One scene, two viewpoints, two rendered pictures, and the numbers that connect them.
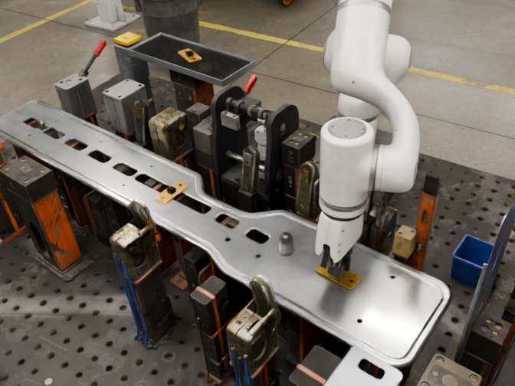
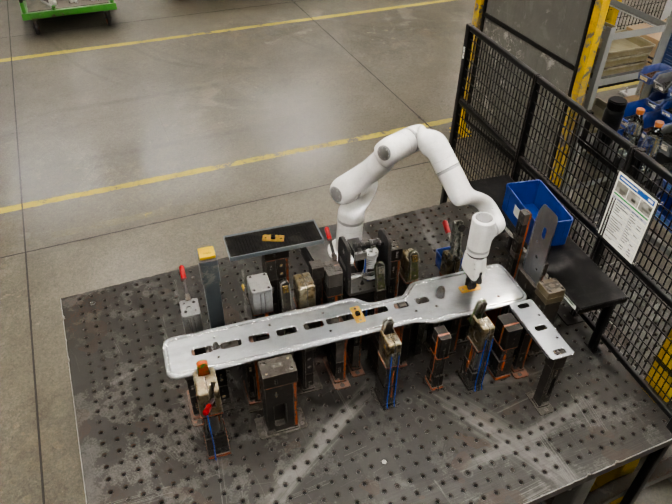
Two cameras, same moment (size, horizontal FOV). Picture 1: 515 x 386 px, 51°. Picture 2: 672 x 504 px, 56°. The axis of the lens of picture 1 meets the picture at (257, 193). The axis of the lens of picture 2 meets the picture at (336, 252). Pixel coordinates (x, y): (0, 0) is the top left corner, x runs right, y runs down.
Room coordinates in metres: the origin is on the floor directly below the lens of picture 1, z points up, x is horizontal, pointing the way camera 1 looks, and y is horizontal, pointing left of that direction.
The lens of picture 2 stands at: (0.25, 1.67, 2.68)
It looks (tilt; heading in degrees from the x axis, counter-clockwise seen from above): 40 degrees down; 301
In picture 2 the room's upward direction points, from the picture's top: 1 degrees clockwise
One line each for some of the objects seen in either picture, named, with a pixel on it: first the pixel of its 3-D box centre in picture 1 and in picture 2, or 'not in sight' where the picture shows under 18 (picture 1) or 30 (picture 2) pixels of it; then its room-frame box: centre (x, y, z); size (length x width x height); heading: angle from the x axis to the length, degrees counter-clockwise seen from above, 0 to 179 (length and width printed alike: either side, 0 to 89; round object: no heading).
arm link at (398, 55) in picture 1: (373, 76); (357, 194); (1.33, -0.34, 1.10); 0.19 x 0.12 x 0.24; 75
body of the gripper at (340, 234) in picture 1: (341, 224); (475, 261); (0.71, -0.15, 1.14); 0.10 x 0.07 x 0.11; 140
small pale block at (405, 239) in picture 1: (396, 292); not in sight; (0.76, -0.29, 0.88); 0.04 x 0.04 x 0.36; 50
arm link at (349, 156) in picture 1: (348, 161); (482, 231); (0.71, -0.15, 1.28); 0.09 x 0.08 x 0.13; 73
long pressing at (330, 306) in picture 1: (164, 192); (353, 318); (1.02, 0.23, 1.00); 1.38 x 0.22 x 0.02; 50
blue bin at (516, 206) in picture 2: not in sight; (535, 213); (0.62, -0.64, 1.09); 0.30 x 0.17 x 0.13; 134
